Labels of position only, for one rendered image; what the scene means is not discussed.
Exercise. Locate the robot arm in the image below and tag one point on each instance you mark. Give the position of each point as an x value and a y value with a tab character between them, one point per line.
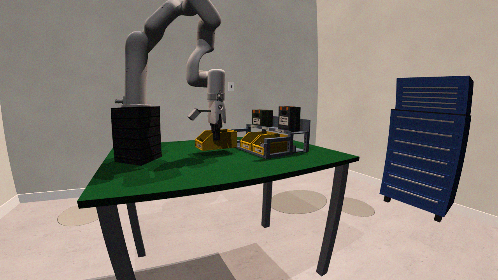
139	44

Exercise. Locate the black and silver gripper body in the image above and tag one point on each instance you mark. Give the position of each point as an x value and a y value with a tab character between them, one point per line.
217	107

